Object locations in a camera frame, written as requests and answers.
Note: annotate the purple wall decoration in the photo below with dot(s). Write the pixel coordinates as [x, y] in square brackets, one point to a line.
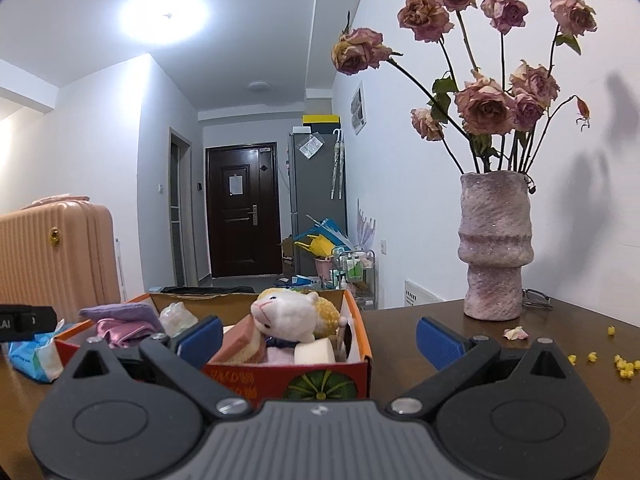
[365, 227]

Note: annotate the fallen rose petal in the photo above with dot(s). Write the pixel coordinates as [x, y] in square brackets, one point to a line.
[515, 333]

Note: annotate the bunch of dried roses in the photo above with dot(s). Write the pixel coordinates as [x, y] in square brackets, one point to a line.
[485, 102]

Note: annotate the dark brown entrance door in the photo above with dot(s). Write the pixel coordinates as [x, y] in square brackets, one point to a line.
[245, 240]

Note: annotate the black bag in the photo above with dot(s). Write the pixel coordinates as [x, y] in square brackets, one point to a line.
[210, 289]

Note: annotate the blue tissue pack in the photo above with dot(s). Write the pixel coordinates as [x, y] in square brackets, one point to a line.
[30, 360]

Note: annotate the clear plastic bag on refrigerator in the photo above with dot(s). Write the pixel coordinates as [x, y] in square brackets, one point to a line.
[310, 146]

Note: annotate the yellow and black box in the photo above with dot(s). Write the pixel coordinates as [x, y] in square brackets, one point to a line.
[321, 121]

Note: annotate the lavender cloth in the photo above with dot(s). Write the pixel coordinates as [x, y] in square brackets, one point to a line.
[125, 312]

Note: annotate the scattered yellow crumbs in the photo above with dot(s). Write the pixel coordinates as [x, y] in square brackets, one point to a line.
[625, 367]

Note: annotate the black eyeglasses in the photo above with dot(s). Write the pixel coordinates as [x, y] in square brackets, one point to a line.
[530, 300]

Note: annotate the brown cardboard carton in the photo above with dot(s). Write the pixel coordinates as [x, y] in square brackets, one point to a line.
[287, 250]

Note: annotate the pink bucket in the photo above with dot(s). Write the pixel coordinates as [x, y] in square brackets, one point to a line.
[323, 266]

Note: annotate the pink textured vase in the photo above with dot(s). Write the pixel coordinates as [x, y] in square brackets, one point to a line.
[495, 245]

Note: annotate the white and yellow hamster plush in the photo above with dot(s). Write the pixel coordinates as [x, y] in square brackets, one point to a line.
[285, 312]

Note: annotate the pink rectangular sponge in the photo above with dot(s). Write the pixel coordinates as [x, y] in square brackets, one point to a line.
[240, 342]

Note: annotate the bright ceiling light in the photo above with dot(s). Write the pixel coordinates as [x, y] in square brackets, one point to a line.
[162, 12]

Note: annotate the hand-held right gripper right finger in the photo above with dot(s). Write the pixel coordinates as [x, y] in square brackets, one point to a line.
[440, 345]

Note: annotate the orange cardboard box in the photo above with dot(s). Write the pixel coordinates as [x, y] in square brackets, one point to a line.
[260, 380]

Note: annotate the crinkled clear plastic bag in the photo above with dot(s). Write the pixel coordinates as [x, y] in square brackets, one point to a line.
[177, 320]

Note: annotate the glass side door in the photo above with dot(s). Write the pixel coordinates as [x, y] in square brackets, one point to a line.
[179, 210]

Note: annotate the metal rolling cart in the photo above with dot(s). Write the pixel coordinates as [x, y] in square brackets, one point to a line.
[357, 280]

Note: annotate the pink ribbed suitcase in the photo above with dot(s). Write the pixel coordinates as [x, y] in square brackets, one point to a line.
[60, 260]

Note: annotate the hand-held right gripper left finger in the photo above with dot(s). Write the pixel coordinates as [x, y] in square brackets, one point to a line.
[200, 342]

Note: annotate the white folded umbrella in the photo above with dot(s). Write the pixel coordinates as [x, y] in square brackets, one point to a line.
[337, 165]

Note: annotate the white paper notice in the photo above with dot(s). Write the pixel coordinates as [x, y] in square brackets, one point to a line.
[236, 185]

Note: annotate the grey refrigerator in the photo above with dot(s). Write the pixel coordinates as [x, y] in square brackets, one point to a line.
[312, 200]

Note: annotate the round ceiling lamp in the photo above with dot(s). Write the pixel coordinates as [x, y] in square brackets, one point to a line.
[259, 86]

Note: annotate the yellow dustpan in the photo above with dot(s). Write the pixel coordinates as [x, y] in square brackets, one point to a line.
[320, 247]

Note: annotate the white round sponge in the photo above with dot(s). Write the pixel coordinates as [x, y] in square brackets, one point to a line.
[315, 352]

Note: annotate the white leaning board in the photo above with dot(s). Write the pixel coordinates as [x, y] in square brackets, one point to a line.
[422, 294]

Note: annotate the wall poster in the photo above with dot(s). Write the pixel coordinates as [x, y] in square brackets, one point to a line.
[358, 107]

